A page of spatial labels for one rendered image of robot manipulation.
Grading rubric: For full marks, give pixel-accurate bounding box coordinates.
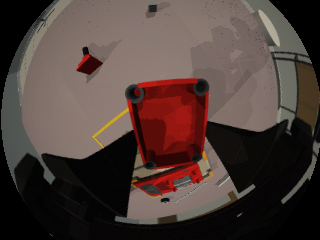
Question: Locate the beige flat base plate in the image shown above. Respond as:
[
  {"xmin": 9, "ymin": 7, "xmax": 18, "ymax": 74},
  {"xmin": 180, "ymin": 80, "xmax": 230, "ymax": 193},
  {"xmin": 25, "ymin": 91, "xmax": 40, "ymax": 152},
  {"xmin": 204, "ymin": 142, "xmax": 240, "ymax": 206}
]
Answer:
[{"xmin": 131, "ymin": 149, "xmax": 213, "ymax": 199}]

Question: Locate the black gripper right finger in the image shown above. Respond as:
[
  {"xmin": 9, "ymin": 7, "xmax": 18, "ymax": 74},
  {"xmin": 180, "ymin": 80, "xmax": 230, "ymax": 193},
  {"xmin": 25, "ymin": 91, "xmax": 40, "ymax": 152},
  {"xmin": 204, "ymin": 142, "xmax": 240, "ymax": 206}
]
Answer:
[{"xmin": 205, "ymin": 120, "xmax": 288, "ymax": 193}]

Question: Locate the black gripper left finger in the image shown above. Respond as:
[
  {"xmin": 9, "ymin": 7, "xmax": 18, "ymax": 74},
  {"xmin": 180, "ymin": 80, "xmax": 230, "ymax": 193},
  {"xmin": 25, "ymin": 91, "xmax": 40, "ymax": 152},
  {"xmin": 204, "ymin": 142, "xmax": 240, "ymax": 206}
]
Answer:
[{"xmin": 41, "ymin": 129, "xmax": 137, "ymax": 217}]

